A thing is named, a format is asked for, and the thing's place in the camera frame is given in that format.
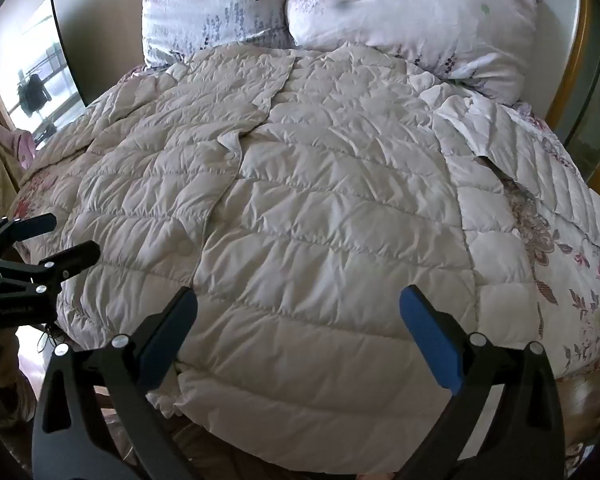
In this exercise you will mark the large window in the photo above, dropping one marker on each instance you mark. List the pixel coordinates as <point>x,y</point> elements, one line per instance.
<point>35,70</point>

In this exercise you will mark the wooden headboard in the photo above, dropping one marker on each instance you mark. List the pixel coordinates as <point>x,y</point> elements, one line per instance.
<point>574,60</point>

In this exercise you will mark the pink cloth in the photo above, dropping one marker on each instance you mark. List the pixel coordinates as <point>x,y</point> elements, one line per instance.
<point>0,160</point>

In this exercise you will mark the person's left forearm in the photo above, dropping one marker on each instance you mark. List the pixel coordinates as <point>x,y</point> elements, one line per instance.
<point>2,365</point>

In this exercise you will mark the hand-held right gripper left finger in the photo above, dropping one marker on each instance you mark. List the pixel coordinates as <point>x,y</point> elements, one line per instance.
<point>167,332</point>

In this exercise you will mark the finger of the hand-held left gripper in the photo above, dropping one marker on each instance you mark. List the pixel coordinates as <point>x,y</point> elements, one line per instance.
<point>72,256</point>
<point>27,227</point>

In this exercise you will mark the tree print pillow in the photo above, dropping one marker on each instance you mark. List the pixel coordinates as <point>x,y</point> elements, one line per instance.
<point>410,20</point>
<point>205,10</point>

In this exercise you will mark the eyeglasses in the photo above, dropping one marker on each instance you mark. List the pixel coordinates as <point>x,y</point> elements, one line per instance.
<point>50,341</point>

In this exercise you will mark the beige quilted down coat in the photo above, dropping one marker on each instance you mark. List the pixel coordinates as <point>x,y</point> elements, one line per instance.
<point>305,210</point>

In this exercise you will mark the floral bed sheet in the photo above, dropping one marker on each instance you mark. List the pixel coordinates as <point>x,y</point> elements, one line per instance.
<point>572,280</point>

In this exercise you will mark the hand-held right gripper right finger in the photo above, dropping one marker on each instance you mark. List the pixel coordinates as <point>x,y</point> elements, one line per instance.
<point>430,335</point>

